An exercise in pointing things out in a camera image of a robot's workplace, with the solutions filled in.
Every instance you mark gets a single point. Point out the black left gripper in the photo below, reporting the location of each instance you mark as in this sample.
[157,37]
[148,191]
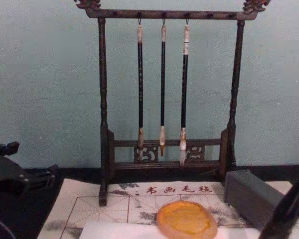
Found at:
[5,171]

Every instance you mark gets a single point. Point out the black table cloth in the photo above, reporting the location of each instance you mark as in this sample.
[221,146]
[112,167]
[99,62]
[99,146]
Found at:
[32,211]

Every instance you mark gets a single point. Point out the white felt mat with grid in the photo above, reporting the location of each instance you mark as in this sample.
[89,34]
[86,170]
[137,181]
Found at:
[102,211]

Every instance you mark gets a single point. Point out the dark wooden brush rack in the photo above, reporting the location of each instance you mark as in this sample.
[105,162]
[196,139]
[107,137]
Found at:
[103,99]

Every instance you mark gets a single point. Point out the white paper sheet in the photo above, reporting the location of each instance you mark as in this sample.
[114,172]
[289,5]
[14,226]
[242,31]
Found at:
[119,231]

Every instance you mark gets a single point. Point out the black brush, grey-brown tip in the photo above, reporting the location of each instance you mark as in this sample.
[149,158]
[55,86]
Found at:
[140,87]

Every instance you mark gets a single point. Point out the thin black brush, amber tip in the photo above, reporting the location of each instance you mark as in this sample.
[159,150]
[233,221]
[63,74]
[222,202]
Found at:
[162,87]

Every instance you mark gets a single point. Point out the amber round dish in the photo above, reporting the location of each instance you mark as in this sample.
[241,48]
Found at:
[184,219]

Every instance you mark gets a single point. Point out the black brush, long white tip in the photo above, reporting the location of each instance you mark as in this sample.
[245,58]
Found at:
[184,87]

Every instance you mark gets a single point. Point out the grey rectangular block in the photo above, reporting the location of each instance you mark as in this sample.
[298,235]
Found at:
[251,196]

